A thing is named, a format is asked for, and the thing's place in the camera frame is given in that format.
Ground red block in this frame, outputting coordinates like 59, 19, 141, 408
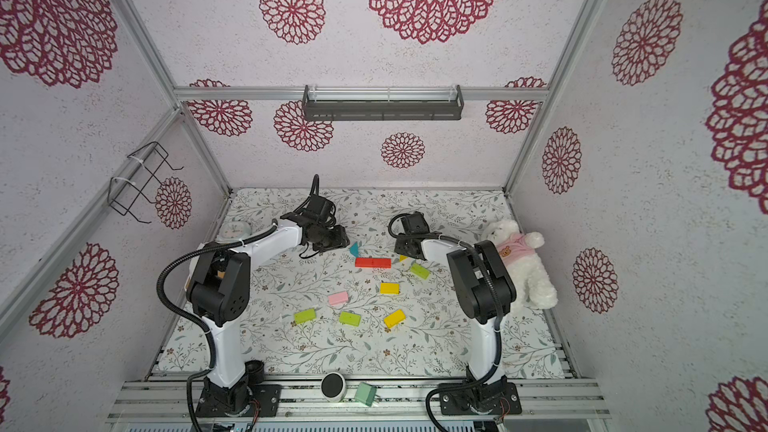
355, 258, 375, 268
372, 258, 392, 269

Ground yellow rectangular block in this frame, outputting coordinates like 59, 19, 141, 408
379, 283, 400, 295

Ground pink block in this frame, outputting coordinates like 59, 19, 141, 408
328, 291, 349, 307

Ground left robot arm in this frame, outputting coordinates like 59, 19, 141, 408
156, 175, 350, 431

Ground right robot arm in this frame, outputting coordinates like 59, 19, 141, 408
387, 212, 522, 431

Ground green block near bear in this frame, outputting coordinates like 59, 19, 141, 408
410, 263, 431, 280

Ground yellow block front right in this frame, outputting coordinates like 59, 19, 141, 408
384, 309, 406, 329

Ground green block front centre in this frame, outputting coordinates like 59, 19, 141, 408
339, 311, 361, 327

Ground green block front left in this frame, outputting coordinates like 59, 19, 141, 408
293, 308, 317, 325

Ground small white bowl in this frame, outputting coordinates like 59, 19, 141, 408
220, 221, 252, 240

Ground white teddy bear pink shirt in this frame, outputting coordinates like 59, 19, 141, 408
482, 219, 558, 316

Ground black wall shelf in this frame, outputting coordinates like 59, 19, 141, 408
301, 85, 465, 122

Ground green cube on rail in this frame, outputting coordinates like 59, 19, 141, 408
354, 382, 377, 407

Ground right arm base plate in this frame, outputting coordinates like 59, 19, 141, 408
438, 376, 522, 416

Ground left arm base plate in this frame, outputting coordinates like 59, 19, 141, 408
196, 360, 282, 418

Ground black wire wall rack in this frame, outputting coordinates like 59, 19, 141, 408
106, 141, 184, 225

